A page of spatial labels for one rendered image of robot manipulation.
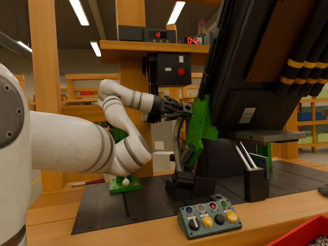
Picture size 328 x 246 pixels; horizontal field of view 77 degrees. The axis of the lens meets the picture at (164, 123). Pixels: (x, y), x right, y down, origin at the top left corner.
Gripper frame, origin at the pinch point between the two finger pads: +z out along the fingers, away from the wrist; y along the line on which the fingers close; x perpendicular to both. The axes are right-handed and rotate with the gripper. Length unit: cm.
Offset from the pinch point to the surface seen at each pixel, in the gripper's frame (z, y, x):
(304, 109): 940, 714, 395
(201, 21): 10, 58, -18
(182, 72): 0.4, 23.6, -3.9
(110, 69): -69, 851, 564
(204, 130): 5.1, -12.8, -4.3
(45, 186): -50, -17, 49
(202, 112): 2.9, -8.5, -8.9
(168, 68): -6.8, 23.8, -3.6
